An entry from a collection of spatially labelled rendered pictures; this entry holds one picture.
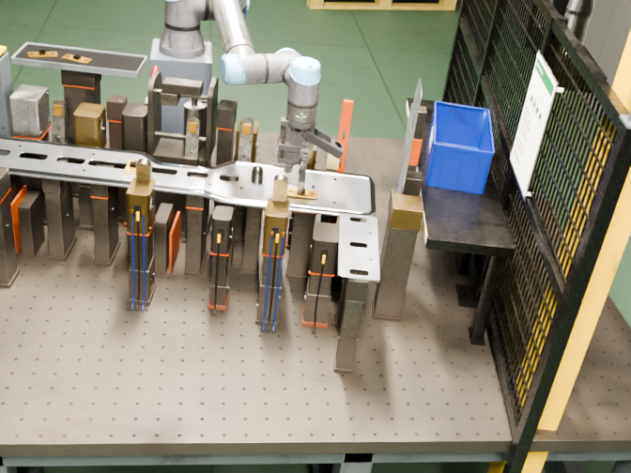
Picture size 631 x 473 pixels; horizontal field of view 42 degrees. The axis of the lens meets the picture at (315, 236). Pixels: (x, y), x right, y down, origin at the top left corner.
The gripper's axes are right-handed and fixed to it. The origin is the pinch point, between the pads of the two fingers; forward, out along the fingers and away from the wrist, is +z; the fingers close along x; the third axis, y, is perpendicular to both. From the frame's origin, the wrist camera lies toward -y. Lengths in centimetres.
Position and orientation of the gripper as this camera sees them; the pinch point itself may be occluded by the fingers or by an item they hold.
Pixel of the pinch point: (302, 188)
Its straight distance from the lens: 218.9
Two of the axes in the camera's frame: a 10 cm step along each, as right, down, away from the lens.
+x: -0.4, 5.4, -8.4
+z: -0.9, 8.4, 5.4
